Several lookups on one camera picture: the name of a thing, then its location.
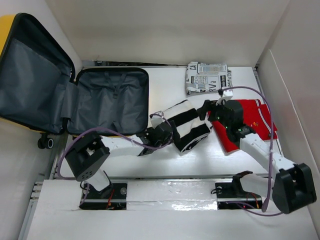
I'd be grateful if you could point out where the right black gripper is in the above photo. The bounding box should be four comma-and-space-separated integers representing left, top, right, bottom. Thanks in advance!
196, 98, 230, 130

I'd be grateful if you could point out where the black and white striped garment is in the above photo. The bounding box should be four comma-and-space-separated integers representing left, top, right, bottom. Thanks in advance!
163, 100, 213, 153

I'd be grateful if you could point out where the newspaper print garment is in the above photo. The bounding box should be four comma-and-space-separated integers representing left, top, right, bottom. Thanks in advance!
185, 61, 233, 96

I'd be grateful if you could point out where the red shirt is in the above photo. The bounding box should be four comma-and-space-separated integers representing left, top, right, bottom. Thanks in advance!
212, 99, 271, 153

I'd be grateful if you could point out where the yellow suitcase with grey lining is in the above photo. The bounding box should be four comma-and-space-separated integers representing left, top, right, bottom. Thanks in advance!
0, 13, 149, 149

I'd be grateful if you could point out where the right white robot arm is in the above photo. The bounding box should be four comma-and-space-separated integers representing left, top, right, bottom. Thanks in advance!
197, 100, 317, 214

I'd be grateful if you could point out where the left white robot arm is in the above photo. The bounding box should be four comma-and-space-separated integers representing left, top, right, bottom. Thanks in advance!
64, 121, 181, 199

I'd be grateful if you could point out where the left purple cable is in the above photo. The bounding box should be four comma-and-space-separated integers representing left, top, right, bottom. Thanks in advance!
57, 113, 173, 180

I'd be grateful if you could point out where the purple cable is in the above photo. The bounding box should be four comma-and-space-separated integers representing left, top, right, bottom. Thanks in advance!
57, 113, 173, 180
219, 86, 286, 216

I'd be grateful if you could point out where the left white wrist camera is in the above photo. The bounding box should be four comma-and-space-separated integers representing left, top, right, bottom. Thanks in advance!
150, 110, 165, 129

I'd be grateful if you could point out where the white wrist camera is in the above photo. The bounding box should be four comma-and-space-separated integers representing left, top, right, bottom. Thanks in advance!
150, 110, 165, 129
216, 88, 233, 106

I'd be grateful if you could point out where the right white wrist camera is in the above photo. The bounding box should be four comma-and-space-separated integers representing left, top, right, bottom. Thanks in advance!
216, 88, 233, 106

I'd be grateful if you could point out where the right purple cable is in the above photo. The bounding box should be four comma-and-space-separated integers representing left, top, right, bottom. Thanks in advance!
219, 86, 286, 216

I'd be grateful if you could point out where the aluminium mounting rail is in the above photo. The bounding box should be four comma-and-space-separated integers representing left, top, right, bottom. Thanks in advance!
37, 179, 265, 212

